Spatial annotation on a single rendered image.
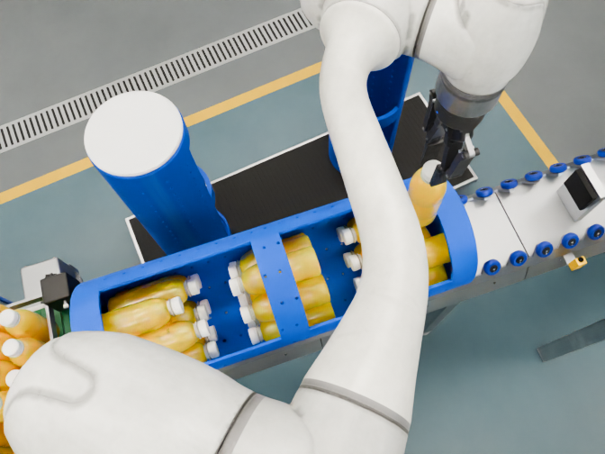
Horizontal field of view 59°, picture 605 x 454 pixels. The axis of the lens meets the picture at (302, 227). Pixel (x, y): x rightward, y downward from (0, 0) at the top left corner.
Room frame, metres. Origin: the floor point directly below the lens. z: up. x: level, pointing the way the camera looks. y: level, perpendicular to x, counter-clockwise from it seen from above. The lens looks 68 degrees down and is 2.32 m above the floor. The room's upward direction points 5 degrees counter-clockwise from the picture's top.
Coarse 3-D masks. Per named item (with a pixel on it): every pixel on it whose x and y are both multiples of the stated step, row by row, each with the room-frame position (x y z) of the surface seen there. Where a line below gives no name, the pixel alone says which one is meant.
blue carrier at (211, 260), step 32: (448, 192) 0.49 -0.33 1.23; (288, 224) 0.46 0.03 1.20; (320, 224) 0.52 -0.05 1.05; (448, 224) 0.42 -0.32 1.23; (192, 256) 0.40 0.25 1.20; (224, 256) 0.46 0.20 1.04; (256, 256) 0.38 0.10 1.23; (320, 256) 0.46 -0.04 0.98; (96, 288) 0.35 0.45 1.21; (224, 288) 0.39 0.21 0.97; (288, 288) 0.31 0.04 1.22; (352, 288) 0.36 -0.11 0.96; (448, 288) 0.31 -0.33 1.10; (96, 320) 0.27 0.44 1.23; (224, 320) 0.31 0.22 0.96; (288, 320) 0.25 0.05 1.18; (224, 352) 0.22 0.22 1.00; (256, 352) 0.20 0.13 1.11
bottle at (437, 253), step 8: (424, 240) 0.42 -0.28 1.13; (432, 240) 0.41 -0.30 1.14; (440, 240) 0.41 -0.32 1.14; (432, 248) 0.39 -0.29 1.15; (440, 248) 0.39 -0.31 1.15; (432, 256) 0.37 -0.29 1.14; (440, 256) 0.37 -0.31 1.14; (448, 256) 0.37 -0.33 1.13; (432, 264) 0.36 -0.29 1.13; (440, 264) 0.36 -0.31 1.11
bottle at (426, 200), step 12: (420, 168) 0.46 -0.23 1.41; (420, 180) 0.44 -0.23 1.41; (408, 192) 0.45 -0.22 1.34; (420, 192) 0.42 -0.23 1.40; (432, 192) 0.41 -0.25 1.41; (444, 192) 0.42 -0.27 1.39; (420, 204) 0.41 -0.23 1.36; (432, 204) 0.41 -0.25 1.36; (420, 216) 0.41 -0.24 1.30; (432, 216) 0.41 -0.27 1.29
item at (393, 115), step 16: (400, 64) 1.28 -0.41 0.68; (368, 80) 1.35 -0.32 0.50; (384, 80) 1.32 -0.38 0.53; (400, 80) 1.26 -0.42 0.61; (368, 96) 1.35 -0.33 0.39; (384, 96) 1.31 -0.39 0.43; (400, 96) 1.13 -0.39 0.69; (384, 112) 1.31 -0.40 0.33; (400, 112) 1.14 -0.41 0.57; (384, 128) 1.29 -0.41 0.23; (336, 160) 1.15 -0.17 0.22
